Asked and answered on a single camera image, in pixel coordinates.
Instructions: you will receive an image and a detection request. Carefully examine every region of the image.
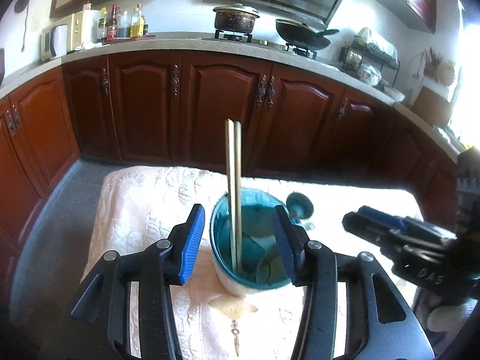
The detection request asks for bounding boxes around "cooking pot with lid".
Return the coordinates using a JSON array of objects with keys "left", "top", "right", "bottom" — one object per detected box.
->
[{"left": 213, "top": 3, "right": 260, "bottom": 34}]

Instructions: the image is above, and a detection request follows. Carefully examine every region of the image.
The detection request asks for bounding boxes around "black wok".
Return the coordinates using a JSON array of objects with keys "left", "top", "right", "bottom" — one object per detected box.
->
[{"left": 275, "top": 19, "right": 339, "bottom": 51}]

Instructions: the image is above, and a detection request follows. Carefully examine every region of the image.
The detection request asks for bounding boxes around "right hand white glove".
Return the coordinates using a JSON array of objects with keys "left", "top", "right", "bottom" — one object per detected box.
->
[{"left": 426, "top": 299, "right": 478, "bottom": 332}]

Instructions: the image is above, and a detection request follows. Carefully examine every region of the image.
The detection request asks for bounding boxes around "dish rack with dishes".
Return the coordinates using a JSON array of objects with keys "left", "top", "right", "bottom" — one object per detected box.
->
[{"left": 338, "top": 27, "right": 400, "bottom": 85}]

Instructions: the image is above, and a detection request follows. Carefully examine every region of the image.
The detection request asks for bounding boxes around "condiment bottles group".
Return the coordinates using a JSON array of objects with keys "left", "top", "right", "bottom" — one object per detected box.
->
[{"left": 96, "top": 3, "right": 149, "bottom": 44}]

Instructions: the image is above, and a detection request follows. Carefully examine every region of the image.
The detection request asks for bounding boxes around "bamboo chopstick pair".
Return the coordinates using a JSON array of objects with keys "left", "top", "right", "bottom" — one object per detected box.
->
[
  {"left": 233, "top": 121, "right": 242, "bottom": 275},
  {"left": 225, "top": 119, "right": 238, "bottom": 273}
]

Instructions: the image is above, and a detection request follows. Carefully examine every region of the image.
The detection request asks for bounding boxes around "quilted pink tablecloth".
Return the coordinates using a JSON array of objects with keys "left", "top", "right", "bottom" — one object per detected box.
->
[{"left": 88, "top": 166, "right": 422, "bottom": 359}]

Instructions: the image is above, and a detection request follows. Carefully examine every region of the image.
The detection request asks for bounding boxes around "beige microwave oven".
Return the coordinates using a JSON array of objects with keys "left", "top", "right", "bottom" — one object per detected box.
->
[{"left": 41, "top": 10, "right": 101, "bottom": 62}]

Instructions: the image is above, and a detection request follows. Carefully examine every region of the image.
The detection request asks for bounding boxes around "white cup teal rim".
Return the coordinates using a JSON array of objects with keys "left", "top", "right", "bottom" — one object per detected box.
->
[{"left": 209, "top": 188, "right": 314, "bottom": 297}]

